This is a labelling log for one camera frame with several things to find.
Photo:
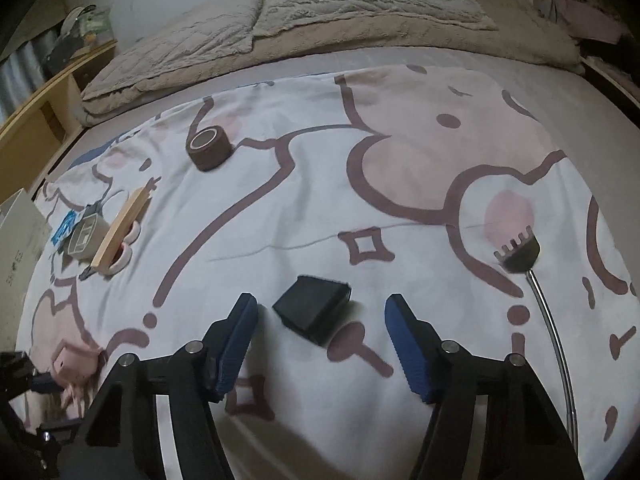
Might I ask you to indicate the flat wooden block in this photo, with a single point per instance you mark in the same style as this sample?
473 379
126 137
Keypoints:
119 228

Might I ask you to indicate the wooden bedside shelf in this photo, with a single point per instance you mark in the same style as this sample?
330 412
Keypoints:
39 132

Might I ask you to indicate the black bag on shelf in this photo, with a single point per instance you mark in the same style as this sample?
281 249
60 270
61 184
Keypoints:
84 29

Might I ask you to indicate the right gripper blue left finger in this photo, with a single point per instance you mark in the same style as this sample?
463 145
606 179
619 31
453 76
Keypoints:
239 328

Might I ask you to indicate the brown tape roll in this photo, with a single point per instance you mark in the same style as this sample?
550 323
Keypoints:
208 148

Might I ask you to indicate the cartoon print blanket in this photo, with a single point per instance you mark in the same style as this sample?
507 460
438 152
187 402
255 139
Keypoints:
398 178

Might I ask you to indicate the beige quilted pillow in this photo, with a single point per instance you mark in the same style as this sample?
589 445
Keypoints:
209 32

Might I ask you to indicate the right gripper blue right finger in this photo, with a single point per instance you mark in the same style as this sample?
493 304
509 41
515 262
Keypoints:
412 340

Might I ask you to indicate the blue foil packet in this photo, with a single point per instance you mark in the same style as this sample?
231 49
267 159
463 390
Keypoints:
65 228

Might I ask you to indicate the small black box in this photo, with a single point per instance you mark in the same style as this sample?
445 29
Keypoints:
312 306

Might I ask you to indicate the white storage bin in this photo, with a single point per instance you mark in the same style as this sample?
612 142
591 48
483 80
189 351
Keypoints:
24 232

